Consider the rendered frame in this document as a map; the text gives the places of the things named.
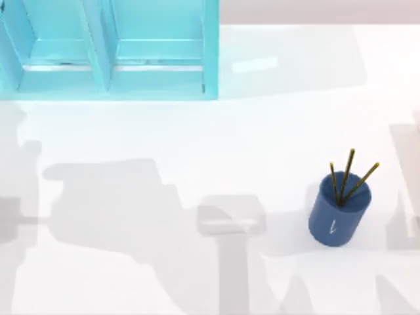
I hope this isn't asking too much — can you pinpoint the yellow and black pencil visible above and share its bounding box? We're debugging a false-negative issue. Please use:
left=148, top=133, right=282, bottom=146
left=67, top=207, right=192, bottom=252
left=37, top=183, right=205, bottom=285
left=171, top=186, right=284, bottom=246
left=329, top=161, right=340, bottom=201
left=340, top=162, right=381, bottom=205
left=337, top=148, right=356, bottom=204

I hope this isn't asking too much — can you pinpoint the light blue rack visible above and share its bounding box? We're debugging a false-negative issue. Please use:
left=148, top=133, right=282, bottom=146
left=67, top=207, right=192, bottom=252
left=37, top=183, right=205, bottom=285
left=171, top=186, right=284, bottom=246
left=0, top=0, right=220, bottom=101

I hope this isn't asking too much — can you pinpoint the dark blue pen cup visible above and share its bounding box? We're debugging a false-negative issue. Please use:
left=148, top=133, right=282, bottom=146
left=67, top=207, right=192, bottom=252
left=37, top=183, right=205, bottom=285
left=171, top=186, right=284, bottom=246
left=308, top=171, right=373, bottom=247

